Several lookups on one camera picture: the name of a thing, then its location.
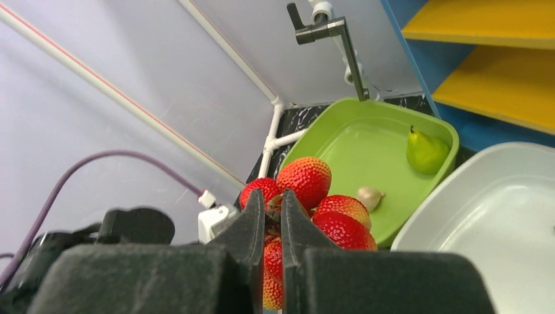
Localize garlic bulb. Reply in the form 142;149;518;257
357;186;385;212

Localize grey faucet on pipe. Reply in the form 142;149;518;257
286;1;381;101

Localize green pear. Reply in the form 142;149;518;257
406;125;450;175

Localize red strawberry bunch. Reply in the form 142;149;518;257
239;157;377;311

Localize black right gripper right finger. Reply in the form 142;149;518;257
281;190;495;313

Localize green rectangular tray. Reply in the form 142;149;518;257
281;98;459;247

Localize white rectangular tray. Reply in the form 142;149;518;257
391;142;554;313

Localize white pipe frame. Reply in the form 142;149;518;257
0;0;309;192

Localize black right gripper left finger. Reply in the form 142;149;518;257
28;190;265;313

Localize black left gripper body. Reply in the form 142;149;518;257
0;204;242;314

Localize blue shelf with coloured boards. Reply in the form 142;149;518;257
382;1;554;151

